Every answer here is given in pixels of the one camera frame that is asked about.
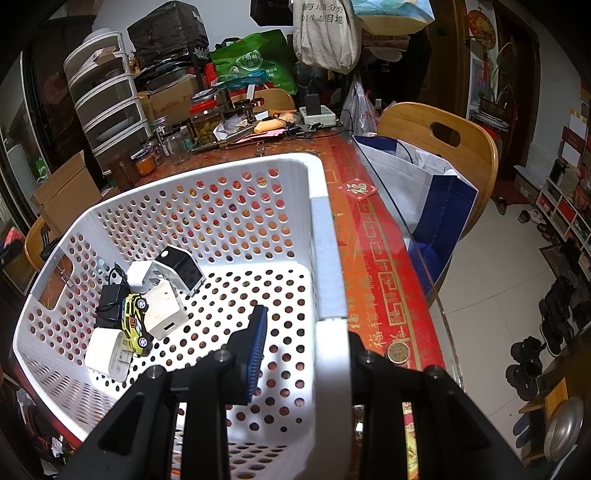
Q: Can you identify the small white charger plug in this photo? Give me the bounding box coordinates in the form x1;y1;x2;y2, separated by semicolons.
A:
127;261;155;291

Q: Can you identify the white perforated plastic basket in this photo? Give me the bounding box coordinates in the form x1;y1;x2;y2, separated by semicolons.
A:
13;154;363;480

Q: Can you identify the red wall ornament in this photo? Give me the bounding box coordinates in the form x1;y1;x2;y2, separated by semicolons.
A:
466;9;497;47

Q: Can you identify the colourful paper bag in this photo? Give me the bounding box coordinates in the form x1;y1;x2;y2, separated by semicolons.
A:
350;0;435;34

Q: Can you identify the bronze coin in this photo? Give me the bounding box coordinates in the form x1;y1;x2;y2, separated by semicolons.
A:
387;340;411;364

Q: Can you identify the wooden stool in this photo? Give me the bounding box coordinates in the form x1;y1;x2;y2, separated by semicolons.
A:
519;376;568;464

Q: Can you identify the metal bowl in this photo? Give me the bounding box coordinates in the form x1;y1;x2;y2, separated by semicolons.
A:
544;396;585;461

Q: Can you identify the black adapter with cable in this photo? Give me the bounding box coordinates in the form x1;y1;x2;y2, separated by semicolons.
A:
96;263;130;329

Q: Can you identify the small jar with orange content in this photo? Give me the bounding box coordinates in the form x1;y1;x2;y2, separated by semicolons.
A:
134;150;158;176

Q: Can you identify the black and white cube adapter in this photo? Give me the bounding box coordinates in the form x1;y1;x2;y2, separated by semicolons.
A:
152;246;206;296

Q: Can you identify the glass jar with red lid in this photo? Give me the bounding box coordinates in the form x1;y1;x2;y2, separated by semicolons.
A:
189;95;222;148

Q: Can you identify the potted plant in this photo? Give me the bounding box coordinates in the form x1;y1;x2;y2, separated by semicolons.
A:
485;41;518;100

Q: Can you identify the red diamond paper sticker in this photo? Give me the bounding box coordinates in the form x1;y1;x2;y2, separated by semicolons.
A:
337;179;380;200

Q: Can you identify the cardboard box with red print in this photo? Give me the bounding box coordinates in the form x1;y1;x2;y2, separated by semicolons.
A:
139;76;199;123

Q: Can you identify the wooden chair with handle hole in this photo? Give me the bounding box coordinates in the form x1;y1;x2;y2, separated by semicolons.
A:
378;102;499;241

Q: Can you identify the large white charger block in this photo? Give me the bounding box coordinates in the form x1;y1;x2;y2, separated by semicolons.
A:
142;281;188;341

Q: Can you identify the pair of black boots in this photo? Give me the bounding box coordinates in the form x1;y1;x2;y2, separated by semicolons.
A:
538;277;578;356

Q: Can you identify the clear plastic bag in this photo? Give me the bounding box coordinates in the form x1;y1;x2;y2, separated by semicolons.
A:
342;76;380;134

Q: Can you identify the green shopping bag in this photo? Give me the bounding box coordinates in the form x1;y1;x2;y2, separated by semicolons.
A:
210;30;297;95

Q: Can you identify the empty glass jar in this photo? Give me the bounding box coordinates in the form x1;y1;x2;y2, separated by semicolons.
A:
164;131;190;164

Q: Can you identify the large cardboard box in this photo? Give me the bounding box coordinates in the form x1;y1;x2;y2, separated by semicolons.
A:
31;150;103;236

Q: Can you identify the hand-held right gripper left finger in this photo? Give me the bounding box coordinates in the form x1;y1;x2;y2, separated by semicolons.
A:
58;305;269;480

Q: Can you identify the black hanging bag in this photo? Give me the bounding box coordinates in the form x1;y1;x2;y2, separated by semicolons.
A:
250;0;291;26

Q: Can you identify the white storage shelf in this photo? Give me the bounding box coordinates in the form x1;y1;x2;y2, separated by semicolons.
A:
536;102;591;259

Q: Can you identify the pair of black shoes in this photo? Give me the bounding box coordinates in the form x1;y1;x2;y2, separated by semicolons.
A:
505;336;548;400

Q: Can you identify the yellow toy car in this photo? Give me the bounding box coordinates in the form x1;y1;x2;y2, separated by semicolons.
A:
117;292;154;356

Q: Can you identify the red printed tablecloth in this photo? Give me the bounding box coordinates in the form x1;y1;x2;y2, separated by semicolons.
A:
92;129;462;480

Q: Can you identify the beige canvas tote bag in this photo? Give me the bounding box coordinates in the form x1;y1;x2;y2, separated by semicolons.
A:
293;0;361;75

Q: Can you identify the white power strip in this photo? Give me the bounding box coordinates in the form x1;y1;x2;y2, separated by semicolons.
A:
299;105;337;123

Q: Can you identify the clear plastic drawer unit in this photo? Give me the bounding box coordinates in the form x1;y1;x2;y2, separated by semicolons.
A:
64;28;153;176

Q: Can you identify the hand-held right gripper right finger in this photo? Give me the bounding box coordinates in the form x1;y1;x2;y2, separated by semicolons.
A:
347;331;532;480

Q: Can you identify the white and blue shopping bag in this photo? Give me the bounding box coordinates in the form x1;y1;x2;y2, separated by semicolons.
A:
353;135;478;298

